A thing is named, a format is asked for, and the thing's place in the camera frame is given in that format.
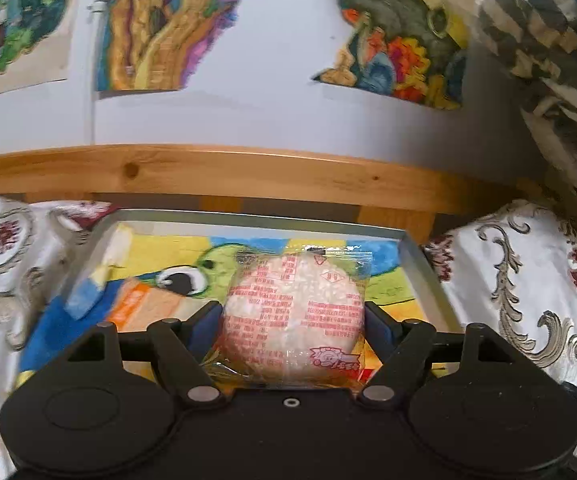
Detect white floral patterned bedspread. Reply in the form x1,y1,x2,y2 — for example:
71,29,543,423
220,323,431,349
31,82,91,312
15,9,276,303
0,192,577,480

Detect white wall pipe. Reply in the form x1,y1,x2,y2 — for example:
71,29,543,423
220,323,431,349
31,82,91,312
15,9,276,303
86,0,98,147

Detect clear bag of clothes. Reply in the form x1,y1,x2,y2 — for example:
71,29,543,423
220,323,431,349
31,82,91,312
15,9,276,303
473,0,577,196

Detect grey metal tray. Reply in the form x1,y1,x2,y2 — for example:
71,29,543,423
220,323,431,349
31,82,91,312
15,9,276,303
16,207,461,386

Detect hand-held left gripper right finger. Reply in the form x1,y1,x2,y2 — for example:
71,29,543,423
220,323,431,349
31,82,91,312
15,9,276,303
357,302,544,403

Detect dark green orange wall poster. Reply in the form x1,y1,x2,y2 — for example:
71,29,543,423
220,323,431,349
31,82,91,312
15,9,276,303
312,0,470,111

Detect green figure wall poster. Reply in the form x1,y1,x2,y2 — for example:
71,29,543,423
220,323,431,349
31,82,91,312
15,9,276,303
0,0,84,101

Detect wooden bed frame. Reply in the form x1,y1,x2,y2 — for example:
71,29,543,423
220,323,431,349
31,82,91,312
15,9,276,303
0,144,569,246

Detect swirly colourful wall poster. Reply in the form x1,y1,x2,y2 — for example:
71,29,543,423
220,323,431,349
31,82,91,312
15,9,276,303
96,0,304,93

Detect orange white snack packet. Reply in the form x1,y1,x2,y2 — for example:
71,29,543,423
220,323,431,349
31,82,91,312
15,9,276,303
106,277,229,333

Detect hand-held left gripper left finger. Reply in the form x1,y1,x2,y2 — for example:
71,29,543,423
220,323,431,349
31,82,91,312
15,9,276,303
38,302,226,406

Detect round pink rice cake packet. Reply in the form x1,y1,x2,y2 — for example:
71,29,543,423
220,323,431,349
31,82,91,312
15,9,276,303
208,245,374,393

